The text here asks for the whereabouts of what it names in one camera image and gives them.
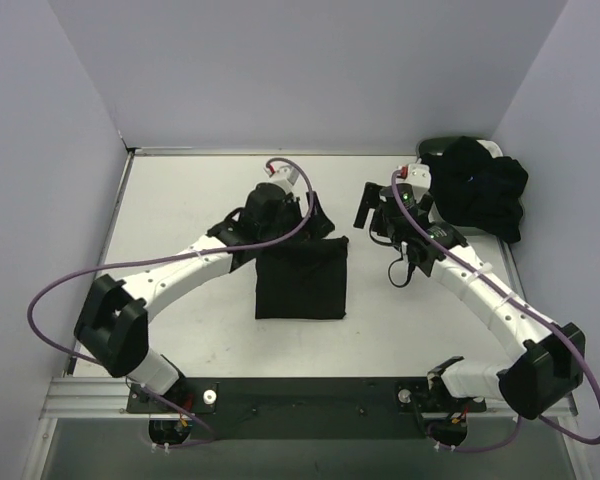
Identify black t shirt pile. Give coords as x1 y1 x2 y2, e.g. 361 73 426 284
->
419 136 529 244

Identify black printed t shirt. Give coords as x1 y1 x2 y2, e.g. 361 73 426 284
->
255 236 349 321

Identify dark grey plastic basket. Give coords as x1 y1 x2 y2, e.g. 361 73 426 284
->
416 136 486 237

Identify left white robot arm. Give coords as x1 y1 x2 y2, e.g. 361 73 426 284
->
74 182 335 412

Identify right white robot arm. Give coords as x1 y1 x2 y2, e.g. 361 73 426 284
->
354 182 585 420

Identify white t shirt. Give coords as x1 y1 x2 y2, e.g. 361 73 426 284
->
478 140 503 158

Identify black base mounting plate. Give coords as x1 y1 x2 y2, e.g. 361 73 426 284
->
127 377 471 447

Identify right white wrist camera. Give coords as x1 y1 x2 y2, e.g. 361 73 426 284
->
399 163 431 201

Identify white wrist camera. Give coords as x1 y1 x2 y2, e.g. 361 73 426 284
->
265 165 299 193
399 163 431 201

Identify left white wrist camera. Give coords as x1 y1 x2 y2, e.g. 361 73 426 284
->
265 165 299 193

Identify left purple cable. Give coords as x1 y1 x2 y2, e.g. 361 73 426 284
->
25 156 317 449

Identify purple cable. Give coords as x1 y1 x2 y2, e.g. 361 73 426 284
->
25 156 317 449
389 168 600 452

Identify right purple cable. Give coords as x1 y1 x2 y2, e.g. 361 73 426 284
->
389 168 600 452

